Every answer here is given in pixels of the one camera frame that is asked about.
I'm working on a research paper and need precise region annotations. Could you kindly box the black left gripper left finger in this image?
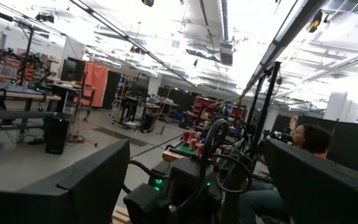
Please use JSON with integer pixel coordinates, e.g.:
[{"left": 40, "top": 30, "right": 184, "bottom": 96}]
[{"left": 0, "top": 139, "right": 131, "bottom": 224}]

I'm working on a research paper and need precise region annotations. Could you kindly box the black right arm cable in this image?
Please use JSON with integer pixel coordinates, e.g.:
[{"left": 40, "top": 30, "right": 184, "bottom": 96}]
[{"left": 199, "top": 118, "right": 254, "bottom": 195}]

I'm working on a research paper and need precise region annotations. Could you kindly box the black computer tower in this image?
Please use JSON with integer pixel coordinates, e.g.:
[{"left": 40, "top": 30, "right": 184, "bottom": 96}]
[{"left": 44, "top": 115, "right": 71, "bottom": 156}]

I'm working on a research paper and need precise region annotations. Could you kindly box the person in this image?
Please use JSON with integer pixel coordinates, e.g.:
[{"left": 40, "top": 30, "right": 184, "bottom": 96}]
[{"left": 237, "top": 123, "right": 334, "bottom": 224}]

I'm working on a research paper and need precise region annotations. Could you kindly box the wooden slatted shelf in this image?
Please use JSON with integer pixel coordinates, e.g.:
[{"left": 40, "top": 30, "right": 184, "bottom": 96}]
[{"left": 111, "top": 205, "right": 132, "bottom": 224}]

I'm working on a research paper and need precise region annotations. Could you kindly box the black monitor screen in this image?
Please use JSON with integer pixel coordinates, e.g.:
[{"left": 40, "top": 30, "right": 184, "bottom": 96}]
[{"left": 60, "top": 57, "right": 86, "bottom": 83}]

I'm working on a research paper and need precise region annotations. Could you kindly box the red shelving rack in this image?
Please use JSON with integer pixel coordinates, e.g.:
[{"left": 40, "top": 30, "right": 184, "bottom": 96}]
[{"left": 191, "top": 95, "right": 247, "bottom": 127}]

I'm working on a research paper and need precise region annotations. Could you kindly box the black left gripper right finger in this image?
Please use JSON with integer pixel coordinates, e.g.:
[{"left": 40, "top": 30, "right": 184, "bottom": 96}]
[{"left": 264, "top": 138, "right": 358, "bottom": 224}]

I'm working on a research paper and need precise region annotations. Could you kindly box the wooden top workbench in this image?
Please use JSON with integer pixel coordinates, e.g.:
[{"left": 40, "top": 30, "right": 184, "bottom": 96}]
[{"left": 0, "top": 80, "right": 62, "bottom": 144}]

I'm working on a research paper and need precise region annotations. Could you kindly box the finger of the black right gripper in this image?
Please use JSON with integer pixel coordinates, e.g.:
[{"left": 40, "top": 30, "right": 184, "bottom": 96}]
[{"left": 124, "top": 183, "right": 171, "bottom": 224}]

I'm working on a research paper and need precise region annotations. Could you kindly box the orange hanging cloth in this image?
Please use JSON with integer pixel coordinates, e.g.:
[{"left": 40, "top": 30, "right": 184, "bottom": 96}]
[{"left": 73, "top": 61, "right": 109, "bottom": 109}]

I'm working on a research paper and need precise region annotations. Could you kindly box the grey ventilation duct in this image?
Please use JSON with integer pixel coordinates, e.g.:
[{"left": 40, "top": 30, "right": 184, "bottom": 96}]
[{"left": 183, "top": 0, "right": 234, "bottom": 67}]

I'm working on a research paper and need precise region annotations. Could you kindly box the black partition wall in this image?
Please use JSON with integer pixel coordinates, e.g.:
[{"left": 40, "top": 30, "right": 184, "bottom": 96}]
[{"left": 272, "top": 114, "right": 358, "bottom": 178}]

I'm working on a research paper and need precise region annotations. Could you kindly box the background robot rig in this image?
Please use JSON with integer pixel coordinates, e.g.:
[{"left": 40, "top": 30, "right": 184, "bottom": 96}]
[{"left": 0, "top": 18, "right": 54, "bottom": 90}]

